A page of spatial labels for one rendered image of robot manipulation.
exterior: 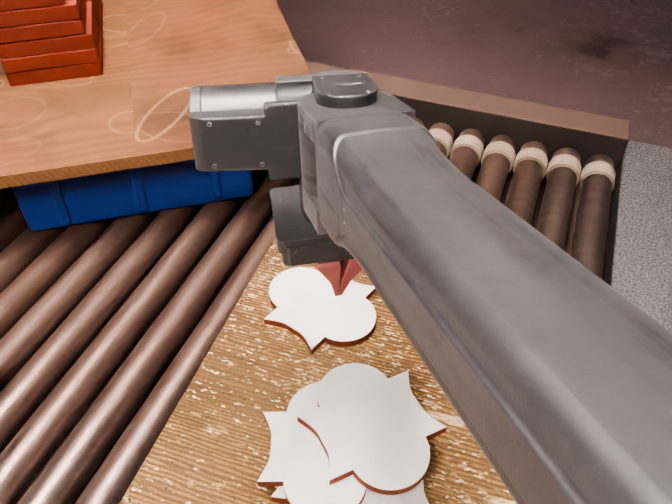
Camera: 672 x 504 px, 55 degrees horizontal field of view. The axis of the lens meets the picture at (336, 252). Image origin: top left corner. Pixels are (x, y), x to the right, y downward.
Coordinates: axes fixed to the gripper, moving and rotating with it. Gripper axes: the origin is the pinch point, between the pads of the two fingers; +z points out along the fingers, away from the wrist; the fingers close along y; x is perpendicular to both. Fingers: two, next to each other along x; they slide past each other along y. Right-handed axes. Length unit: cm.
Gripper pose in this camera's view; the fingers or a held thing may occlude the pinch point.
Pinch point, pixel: (337, 284)
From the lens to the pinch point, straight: 57.3
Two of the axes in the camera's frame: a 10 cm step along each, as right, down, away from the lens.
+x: -1.7, -7.0, 7.0
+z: 0.0, 7.1, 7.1
